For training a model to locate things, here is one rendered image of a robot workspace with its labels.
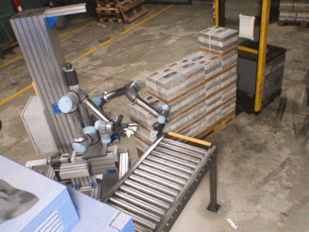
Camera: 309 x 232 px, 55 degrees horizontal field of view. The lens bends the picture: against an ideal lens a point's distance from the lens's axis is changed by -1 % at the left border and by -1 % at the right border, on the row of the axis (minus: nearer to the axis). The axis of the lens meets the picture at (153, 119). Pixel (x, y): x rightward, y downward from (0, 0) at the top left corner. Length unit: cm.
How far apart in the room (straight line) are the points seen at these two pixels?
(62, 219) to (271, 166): 286
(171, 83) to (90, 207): 206
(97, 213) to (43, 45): 159
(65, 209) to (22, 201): 16
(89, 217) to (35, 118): 167
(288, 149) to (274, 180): 57
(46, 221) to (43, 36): 165
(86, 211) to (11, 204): 31
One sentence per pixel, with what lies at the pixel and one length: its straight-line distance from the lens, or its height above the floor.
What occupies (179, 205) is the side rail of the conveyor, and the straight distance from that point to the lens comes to 225.
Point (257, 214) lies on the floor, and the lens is 322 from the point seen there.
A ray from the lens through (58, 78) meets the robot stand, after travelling 264.
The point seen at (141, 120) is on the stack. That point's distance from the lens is 324.
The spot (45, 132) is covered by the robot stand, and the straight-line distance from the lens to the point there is 290.
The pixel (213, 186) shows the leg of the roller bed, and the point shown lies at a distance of 295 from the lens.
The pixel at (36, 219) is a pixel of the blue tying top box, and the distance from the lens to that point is 113.
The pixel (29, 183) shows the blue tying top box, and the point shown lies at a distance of 124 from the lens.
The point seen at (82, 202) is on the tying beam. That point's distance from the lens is 136.
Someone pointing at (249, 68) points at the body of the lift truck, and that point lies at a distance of 439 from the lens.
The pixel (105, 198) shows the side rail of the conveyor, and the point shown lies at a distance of 237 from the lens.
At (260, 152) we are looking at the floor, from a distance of 388.
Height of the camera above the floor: 252
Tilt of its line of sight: 34 degrees down
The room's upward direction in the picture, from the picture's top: 8 degrees counter-clockwise
